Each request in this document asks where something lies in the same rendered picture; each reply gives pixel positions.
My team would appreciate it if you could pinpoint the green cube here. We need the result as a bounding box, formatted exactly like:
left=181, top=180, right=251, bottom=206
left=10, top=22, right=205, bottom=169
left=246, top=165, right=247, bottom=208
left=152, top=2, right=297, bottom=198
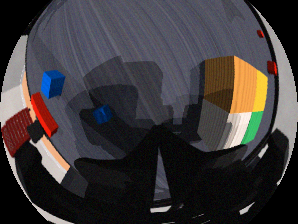
left=240, top=111, right=263, bottom=144

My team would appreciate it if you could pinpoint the orange wooden cube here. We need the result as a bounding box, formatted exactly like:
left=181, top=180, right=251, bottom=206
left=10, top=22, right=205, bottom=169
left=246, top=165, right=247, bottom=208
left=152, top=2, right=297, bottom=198
left=204, top=56, right=257, bottom=114

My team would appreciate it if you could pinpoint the yellow cube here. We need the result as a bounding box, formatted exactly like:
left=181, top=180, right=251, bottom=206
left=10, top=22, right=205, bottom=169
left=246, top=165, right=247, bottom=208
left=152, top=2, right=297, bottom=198
left=252, top=70, right=267, bottom=112

